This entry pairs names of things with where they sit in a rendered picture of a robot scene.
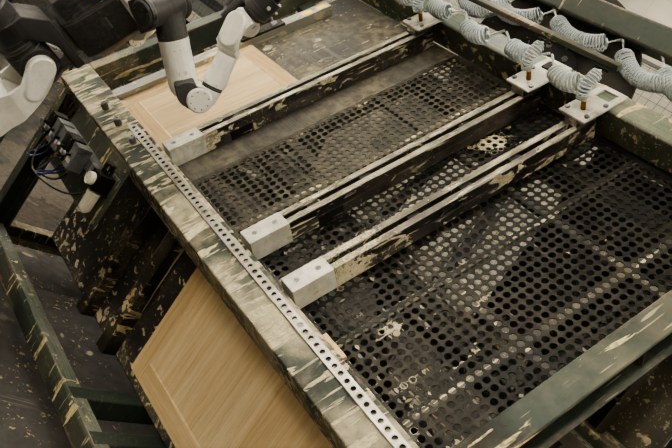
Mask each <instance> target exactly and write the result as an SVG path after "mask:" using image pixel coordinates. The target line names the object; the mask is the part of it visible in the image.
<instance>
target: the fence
mask: <svg viewBox="0 0 672 448"><path fill-rule="evenodd" d="M322 4H326V5H328V6H326V7H324V8H321V9H319V10H317V9H316V8H314V7H317V6H319V5H322ZM307 10H312V11H313V12H312V13H309V14H307V15H305V16H303V15H301V14H300V13H303V12H305V11H307ZM330 15H332V7H331V5H330V4H328V3H326V2H323V3H321V4H318V5H316V6H313V7H311V8H309V9H306V10H304V11H301V12H299V13H297V14H294V15H292V16H290V17H287V18H285V19H282V21H284V22H285V25H284V26H281V27H279V28H276V29H274V30H272V31H269V32H267V33H265V34H262V35H260V36H257V37H255V38H253V39H250V40H248V41H246V42H243V43H242V42H241V41H240V42H239V50H240V49H242V48H244V47H247V46H249V45H253V46H254V47H257V46H259V45H262V44H264V43H266V42H269V41H271V40H273V39H276V38H278V37H280V36H283V35H285V34H287V33H290V32H292V31H294V30H297V29H299V28H301V27H304V26H306V25H308V24H311V23H313V22H315V21H318V20H320V19H323V18H325V17H327V16H330ZM217 50H218V47H215V48H213V49H211V50H208V51H206V52H203V53H201V54H199V55H196V56H194V57H193V60H194V65H195V68H197V67H200V66H202V65H204V64H207V63H209V62H211V61H213V59H214V57H215V55H216V53H217ZM164 81H167V77H166V73H165V69H163V70H160V71H158V72H155V73H153V74H151V75H148V76H146V77H143V78H141V79H139V80H136V81H134V82H131V83H129V84H127V85H124V86H122V87H120V88H117V89H115V90H112V91H113V93H114V94H115V95H116V96H117V97H118V98H119V100H122V99H124V98H127V97H129V96H131V95H134V94H136V93H138V92H141V91H143V90H145V89H148V88H150V87H153V86H155V85H157V84H160V83H162V82H164Z"/></svg>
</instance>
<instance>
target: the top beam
mask: <svg viewBox="0 0 672 448"><path fill-rule="evenodd" d="M362 1H363V2H365V3H367V4H369V5H370V6H372V7H374V8H376V9H378V10H379V11H381V12H383V13H385V14H386V15H388V16H390V17H392V18H394V19H395V20H397V21H399V22H401V23H402V21H403V20H405V19H407V18H408V17H412V16H414V15H416V14H418V13H415V12H413V9H412V7H413V6H405V5H401V4H399V3H397V2H396V1H394V0H362ZM464 21H465V15H463V14H461V13H459V14H457V15H455V16H453V17H451V18H450V19H449V20H447V21H441V22H439V23H437V24H435V25H433V26H432V30H433V41H434V42H436V43H438V44H440V45H442V46H443V47H445V48H447V49H449V50H450V51H452V52H454V53H456V54H458V55H459V56H461V57H463V58H465V59H466V60H468V61H470V62H472V63H474V64H475V65H477V66H479V67H481V68H482V69H484V70H486V71H488V72H490V73H491V74H493V75H495V76H497V77H498V78H500V79H502V80H504V81H506V79H507V78H509V77H511V76H512V75H515V74H517V73H519V72H521V71H523V70H521V64H520V63H517V62H516V61H513V60H512V59H510V58H509V57H508V56H507V55H506V54H505V53H504V46H505V44H506V43H507V42H508V38H507V36H505V35H503V34H501V33H499V34H496V35H492V36H491V39H490V41H489V42H488V43H487V44H486V45H477V44H474V43H470V41H467V40H466V39H465V38H464V37H463V35H462V34H461V32H460V30H459V28H460V25H461V24H462V23H463V22H464ZM402 24H404V23H402ZM404 25H406V24H404ZM406 26H407V25H406ZM506 82H507V81H506ZM507 83H509V82H507ZM509 84H511V83H509ZM511 85H512V84H511ZM540 89H541V102H543V103H545V104H546V105H548V106H550V107H552V108H553V109H555V110H557V111H559V108H561V107H562V106H564V105H566V104H568V103H570V102H572V101H573V100H575V99H576V95H575V94H573V93H568V92H563V91H561V90H559V89H558V88H555V86H553V85H552V84H551V83H550V82H549V83H547V84H545V85H543V86H541V88H540ZM597 97H599V98H601V99H603V100H605V101H607V102H610V101H612V100H614V99H615V98H617V97H616V96H614V95H612V94H610V93H608V92H606V91H604V92H602V93H600V94H598V95H597ZM559 112H561V111H559ZM561 113H562V114H564V113H563V112H561ZM564 115H565V114H564ZM595 119H596V126H595V132H596V133H598V134H600V135H601V136H603V137H605V138H607V139H609V140H610V141H612V142H614V143H616V144H617V145H619V146H621V147H623V148H625V149H626V150H628V151H630V152H632V153H633V154H635V155H637V156H639V157H641V158H642V159H644V160H646V161H648V162H649V163H651V164H653V165H655V166H657V167H658V168H660V169H662V170H664V171H665V172H667V173H669V174H671V175H672V119H670V118H668V117H666V116H664V115H662V114H660V113H658V112H656V111H654V110H652V109H650V108H648V107H646V106H644V105H642V104H640V103H638V102H636V101H634V100H632V99H630V98H629V99H628V100H626V101H625V102H623V103H621V104H619V105H618V106H616V107H614V108H612V109H610V110H609V111H607V112H605V113H603V114H602V115H600V116H598V117H596V118H595Z"/></svg>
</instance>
